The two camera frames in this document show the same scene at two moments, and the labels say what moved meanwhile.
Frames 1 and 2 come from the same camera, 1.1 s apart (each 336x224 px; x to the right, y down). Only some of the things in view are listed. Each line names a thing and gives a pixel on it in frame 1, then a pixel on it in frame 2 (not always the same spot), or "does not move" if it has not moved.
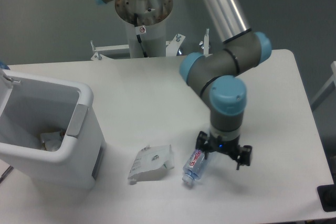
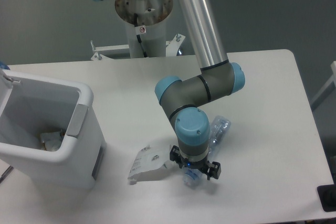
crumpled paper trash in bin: x=52 y=141 does not move
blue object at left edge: x=3 y=65 does not move
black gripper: x=211 y=143 → x=176 y=155
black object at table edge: x=327 y=194 does not move
